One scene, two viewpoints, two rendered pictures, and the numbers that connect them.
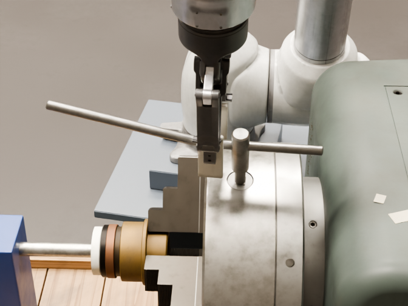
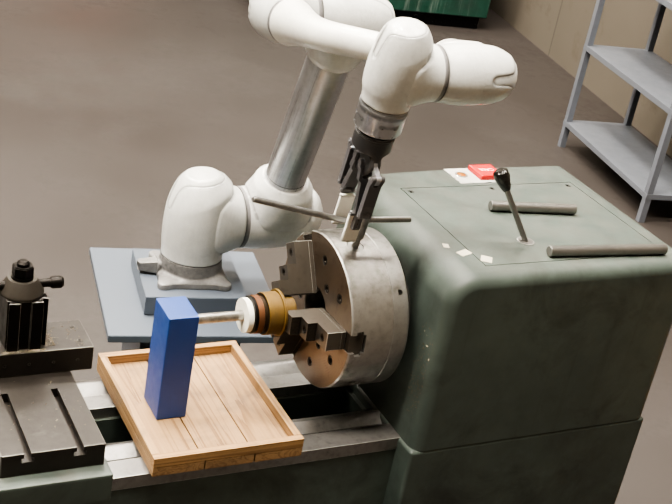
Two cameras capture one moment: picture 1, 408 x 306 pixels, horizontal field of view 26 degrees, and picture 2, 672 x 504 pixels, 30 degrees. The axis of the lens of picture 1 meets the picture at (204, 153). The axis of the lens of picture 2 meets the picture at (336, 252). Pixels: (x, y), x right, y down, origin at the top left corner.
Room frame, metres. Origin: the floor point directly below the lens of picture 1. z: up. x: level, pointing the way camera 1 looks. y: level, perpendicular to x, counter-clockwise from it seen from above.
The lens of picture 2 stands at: (-0.91, 1.15, 2.27)
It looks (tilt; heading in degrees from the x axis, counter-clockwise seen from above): 26 degrees down; 327
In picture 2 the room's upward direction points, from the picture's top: 11 degrees clockwise
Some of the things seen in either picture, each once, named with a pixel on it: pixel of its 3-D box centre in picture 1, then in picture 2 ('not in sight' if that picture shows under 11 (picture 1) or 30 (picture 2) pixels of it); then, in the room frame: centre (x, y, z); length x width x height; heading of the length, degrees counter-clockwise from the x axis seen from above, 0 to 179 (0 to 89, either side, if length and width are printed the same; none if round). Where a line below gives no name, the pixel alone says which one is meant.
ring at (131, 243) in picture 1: (135, 251); (269, 312); (0.92, 0.10, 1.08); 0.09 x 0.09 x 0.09; 88
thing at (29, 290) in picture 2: not in sight; (21, 284); (1.02, 0.56, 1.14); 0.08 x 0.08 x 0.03
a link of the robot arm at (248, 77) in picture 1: (224, 78); (201, 212); (1.58, -0.04, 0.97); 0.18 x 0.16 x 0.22; 86
